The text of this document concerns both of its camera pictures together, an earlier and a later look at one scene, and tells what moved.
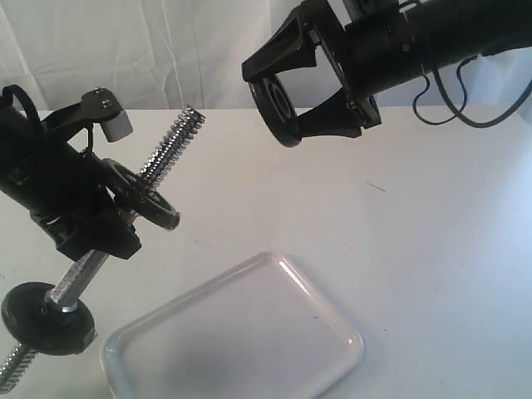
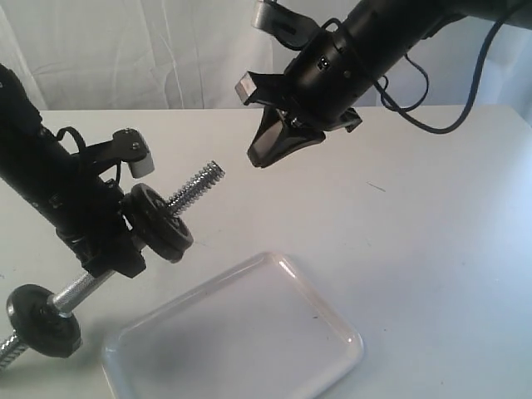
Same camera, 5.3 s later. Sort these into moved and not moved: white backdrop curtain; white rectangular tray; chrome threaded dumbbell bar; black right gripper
Moved: black right gripper; chrome threaded dumbbell bar
Not moved: white backdrop curtain; white rectangular tray
